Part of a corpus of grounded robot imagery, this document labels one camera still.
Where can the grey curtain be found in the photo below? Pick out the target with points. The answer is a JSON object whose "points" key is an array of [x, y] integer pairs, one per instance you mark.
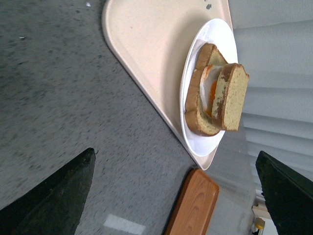
{"points": [[275, 44]]}

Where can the bread slice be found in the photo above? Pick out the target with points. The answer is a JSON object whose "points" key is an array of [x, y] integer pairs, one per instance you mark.
{"points": [[229, 97], [197, 121]]}

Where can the beige rabbit tray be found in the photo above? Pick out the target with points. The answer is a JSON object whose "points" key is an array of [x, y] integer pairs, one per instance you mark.
{"points": [[151, 39]]}

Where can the white round plate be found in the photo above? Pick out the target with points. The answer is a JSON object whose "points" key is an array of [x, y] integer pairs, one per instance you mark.
{"points": [[218, 32]]}

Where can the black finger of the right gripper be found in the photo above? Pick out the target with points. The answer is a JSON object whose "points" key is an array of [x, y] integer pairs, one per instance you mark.
{"points": [[54, 206], [288, 196]]}

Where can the brown wooden tray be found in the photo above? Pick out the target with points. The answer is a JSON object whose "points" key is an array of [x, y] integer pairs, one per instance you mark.
{"points": [[195, 204]]}

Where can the fried egg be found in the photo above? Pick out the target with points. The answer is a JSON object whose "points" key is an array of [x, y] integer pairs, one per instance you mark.
{"points": [[208, 85]]}

